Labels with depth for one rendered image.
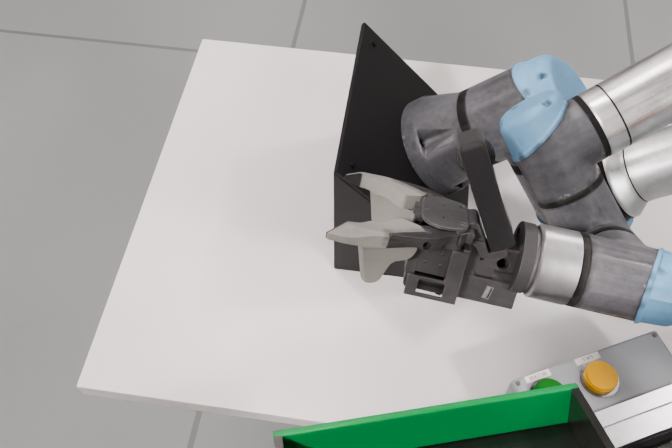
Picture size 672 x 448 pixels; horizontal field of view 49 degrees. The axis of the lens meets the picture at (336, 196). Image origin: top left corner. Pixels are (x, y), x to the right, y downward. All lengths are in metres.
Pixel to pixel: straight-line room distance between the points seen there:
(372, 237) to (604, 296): 0.23
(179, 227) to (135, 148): 1.28
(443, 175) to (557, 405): 0.74
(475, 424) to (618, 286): 0.43
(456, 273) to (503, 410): 0.40
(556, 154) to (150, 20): 2.23
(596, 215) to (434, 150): 0.30
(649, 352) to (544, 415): 0.69
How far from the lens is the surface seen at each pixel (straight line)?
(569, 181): 0.81
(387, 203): 0.79
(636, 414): 0.99
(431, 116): 1.05
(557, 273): 0.73
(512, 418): 0.34
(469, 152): 0.68
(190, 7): 2.89
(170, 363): 1.08
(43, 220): 2.36
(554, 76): 0.99
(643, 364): 1.02
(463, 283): 0.75
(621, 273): 0.74
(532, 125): 0.79
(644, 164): 1.00
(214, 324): 1.09
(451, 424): 0.33
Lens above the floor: 1.83
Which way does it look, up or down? 55 degrees down
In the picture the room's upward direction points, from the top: straight up
